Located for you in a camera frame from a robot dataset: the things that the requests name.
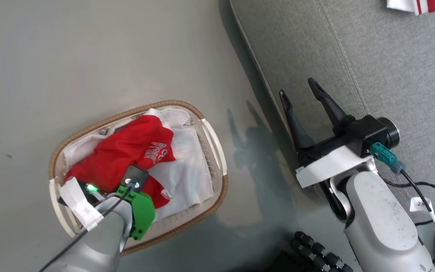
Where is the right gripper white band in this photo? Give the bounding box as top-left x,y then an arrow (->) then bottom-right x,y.
279,78 -> 375,189

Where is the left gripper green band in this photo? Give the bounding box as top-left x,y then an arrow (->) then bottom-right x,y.
59,176 -> 156,241

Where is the red t-shirt with white print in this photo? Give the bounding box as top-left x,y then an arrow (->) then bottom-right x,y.
65,115 -> 176,209

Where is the red garment with white stripes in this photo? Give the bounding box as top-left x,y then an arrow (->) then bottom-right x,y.
386,0 -> 435,16

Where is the grey fabric sofa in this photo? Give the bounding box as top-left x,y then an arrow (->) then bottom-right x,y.
229,0 -> 435,236

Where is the white laundry basket wicker rim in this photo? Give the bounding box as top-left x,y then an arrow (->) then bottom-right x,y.
48,100 -> 228,256

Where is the black cable with teal connector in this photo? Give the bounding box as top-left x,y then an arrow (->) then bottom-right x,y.
370,142 -> 435,264

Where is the white cable label tag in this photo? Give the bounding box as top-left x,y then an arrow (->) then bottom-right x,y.
410,197 -> 435,224

